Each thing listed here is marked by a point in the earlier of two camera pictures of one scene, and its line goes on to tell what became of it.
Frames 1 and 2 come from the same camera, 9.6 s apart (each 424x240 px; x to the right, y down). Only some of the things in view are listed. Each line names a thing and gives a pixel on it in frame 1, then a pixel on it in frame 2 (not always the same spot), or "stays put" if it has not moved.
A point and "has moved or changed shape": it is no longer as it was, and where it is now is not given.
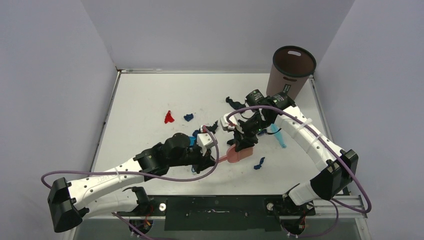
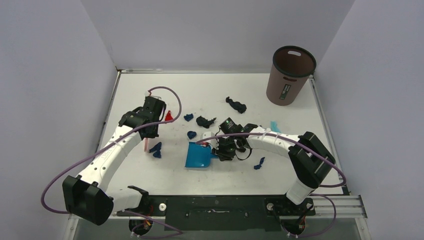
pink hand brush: x=232 y=156 has moved or changed shape
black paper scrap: x=213 y=128 → x=204 y=122
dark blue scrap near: x=257 y=167 stays put
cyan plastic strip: x=279 y=134 stays put
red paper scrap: x=169 y=117 stays put
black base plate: x=219 y=213 stays put
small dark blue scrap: x=188 y=117 stays put
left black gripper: x=203 y=161 → x=155 y=134
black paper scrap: x=235 y=105 stays put
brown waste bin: x=291 y=67 stays put
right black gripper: x=247 y=135 → x=219 y=145
